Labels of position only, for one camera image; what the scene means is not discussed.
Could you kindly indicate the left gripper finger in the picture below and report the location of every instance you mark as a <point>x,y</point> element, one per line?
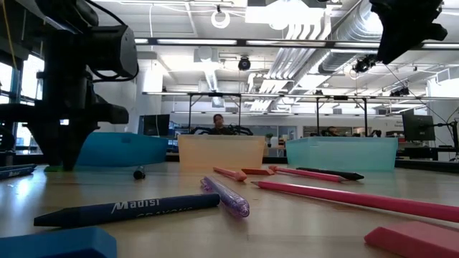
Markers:
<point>43,118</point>
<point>89,116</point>

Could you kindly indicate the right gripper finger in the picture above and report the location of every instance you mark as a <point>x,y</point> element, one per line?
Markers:
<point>387,43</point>
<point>403,43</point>

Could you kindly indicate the green eraser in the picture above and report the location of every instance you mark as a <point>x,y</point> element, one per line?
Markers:
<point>52,168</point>

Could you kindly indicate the blue eraser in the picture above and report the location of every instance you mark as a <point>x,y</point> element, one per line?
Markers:
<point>54,243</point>

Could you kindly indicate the pink pencil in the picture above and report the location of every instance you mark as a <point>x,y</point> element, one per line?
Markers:
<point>233,173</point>
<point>358,198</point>
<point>308,173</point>

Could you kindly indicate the purple translucent pen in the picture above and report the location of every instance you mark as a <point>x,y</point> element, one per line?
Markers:
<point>229,197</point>

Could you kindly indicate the orange eraser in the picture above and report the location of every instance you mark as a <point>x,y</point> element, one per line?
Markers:
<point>258,172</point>

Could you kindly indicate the pink eraser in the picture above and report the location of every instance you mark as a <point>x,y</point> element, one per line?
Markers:
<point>416,240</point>

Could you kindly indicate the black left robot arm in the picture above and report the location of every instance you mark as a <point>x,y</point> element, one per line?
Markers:
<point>111,50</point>

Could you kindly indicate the blue plastic bin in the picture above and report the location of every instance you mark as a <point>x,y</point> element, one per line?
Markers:
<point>125,150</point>

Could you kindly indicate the black computer monitor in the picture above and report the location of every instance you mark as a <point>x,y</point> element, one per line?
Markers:
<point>417,127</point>
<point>156,124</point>

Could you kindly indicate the person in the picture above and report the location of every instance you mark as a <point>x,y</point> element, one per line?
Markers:
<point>331,130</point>
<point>218,125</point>

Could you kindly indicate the teal plastic bin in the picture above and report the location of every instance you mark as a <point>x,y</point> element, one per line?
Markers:
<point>340,154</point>

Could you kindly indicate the orange plastic bin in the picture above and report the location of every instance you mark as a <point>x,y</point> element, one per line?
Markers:
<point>222,152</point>

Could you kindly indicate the overhead light bar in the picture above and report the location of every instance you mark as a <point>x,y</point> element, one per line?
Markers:
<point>244,43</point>

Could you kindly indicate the small background plant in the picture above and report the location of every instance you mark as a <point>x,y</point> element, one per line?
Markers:
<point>269,137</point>

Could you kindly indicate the black hanging camera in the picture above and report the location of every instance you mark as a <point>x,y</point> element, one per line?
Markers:
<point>363,65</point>

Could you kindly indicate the silver ventilation duct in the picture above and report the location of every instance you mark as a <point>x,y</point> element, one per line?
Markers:
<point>344,53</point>

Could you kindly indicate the black background station frame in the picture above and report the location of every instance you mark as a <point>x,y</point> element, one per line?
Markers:
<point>340,97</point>
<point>215,94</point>

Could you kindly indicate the round black ceiling camera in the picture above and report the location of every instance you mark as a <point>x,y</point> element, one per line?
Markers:
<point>244,63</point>

